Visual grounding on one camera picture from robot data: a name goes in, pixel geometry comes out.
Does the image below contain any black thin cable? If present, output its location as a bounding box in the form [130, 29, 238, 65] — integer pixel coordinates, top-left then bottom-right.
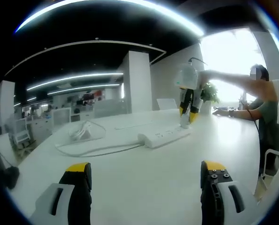
[247, 108, 263, 142]

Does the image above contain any white desk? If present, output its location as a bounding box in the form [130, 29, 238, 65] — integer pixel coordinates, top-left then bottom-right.
[0, 108, 262, 225]

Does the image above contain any potted green plant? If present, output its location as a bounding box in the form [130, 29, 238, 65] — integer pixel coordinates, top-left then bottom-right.
[200, 82, 221, 116]

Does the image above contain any short linear ceiling light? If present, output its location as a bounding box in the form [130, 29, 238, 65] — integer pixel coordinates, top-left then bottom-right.
[47, 83, 121, 96]

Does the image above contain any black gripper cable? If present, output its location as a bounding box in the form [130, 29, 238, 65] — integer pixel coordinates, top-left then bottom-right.
[189, 56, 209, 67]

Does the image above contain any white charger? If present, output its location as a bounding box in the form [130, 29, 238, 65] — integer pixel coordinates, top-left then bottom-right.
[180, 112, 192, 129]

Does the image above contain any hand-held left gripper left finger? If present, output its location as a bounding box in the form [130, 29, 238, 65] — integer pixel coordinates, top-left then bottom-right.
[29, 162, 93, 225]

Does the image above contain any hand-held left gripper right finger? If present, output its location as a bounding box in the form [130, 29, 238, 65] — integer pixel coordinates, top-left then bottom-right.
[200, 160, 263, 225]

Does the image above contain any translucent white panel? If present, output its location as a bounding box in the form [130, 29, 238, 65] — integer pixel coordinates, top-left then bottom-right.
[93, 99, 128, 118]

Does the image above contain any long linear ceiling light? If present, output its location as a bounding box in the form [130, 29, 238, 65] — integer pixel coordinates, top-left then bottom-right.
[26, 73, 124, 91]

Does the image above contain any white mesh office chair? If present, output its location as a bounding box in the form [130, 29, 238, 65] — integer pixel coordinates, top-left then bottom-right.
[53, 108, 72, 126]
[12, 118, 31, 151]

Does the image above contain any wide curved ceiling light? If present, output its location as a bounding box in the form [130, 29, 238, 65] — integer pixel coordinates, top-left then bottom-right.
[14, 0, 205, 37]

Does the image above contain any white frame chair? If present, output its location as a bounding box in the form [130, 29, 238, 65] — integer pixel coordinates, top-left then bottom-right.
[258, 149, 279, 188]

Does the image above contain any small white pillar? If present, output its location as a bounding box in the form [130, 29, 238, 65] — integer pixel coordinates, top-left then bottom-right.
[0, 80, 15, 128]

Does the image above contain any white power strip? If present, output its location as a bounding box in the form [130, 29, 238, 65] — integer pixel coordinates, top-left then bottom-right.
[137, 126, 192, 149]

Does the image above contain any thin white ceiling track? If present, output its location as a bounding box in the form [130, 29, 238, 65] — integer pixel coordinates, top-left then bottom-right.
[4, 40, 167, 77]

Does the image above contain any large white pillar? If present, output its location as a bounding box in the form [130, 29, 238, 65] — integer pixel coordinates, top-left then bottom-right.
[117, 50, 153, 113]

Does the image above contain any black rounded device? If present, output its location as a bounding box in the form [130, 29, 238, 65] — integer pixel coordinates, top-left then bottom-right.
[3, 166, 21, 190]

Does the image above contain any white power strip cable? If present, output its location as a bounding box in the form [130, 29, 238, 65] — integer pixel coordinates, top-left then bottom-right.
[54, 120, 145, 158]

